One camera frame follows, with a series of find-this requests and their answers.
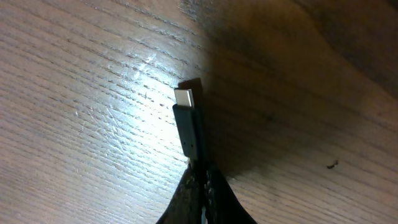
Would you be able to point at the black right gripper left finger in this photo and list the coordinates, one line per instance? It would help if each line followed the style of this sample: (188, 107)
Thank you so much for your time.
(186, 205)

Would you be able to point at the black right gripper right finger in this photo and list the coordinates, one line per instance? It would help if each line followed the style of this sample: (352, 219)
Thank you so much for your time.
(222, 206)

